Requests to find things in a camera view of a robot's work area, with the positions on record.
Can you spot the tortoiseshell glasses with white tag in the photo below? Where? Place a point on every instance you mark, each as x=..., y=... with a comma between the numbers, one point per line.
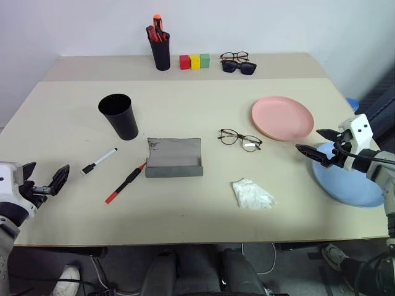
x=230, y=134

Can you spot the light blue plate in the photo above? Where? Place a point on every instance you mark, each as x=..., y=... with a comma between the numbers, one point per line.
x=345, y=185

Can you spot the red cube block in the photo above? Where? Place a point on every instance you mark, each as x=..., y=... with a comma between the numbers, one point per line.
x=184, y=62

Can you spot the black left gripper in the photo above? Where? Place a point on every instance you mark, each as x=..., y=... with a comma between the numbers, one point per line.
x=35, y=194

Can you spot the grey sneaker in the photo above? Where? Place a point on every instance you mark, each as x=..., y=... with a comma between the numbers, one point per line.
x=333, y=256

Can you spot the blue round object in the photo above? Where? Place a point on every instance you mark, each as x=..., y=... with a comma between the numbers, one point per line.
x=352, y=103

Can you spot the open grey glasses case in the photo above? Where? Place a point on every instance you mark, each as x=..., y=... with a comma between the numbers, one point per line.
x=174, y=154

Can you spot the yellow cube block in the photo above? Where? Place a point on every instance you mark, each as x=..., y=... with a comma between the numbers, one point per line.
x=195, y=62

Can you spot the black sunglasses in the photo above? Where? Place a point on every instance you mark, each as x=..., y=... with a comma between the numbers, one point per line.
x=230, y=66

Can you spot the pink plate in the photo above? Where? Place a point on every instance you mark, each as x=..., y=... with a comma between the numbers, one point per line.
x=282, y=118

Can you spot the red black marker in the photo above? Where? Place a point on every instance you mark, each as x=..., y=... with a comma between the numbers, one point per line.
x=126, y=182

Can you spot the crumpled white tissue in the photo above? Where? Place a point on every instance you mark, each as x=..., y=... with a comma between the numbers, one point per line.
x=253, y=195

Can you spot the black and white marker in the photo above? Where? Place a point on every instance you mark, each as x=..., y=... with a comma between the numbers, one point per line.
x=100, y=161

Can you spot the black tool holder cup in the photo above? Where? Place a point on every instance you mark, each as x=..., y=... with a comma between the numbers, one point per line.
x=161, y=55

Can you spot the orange-capped black screwdriver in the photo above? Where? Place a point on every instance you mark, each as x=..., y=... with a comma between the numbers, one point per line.
x=157, y=23

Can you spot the dark ribbed panel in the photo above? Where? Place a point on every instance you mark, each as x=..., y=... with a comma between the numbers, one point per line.
x=381, y=101

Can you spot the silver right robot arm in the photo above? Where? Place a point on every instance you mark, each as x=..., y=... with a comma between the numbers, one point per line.
x=389, y=191

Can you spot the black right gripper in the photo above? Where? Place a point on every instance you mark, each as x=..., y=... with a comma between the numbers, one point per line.
x=342, y=154

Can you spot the empty black cup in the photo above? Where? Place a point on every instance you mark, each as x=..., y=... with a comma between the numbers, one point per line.
x=123, y=123

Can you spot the brown-framed clear glasses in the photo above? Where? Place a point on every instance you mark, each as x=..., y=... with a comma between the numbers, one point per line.
x=243, y=54

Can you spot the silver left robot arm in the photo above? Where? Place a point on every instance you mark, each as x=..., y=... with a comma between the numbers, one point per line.
x=5, y=246

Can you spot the green cube block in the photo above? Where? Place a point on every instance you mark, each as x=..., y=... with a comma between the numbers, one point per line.
x=205, y=61

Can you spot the white sneaker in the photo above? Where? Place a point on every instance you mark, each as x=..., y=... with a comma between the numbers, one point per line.
x=66, y=282

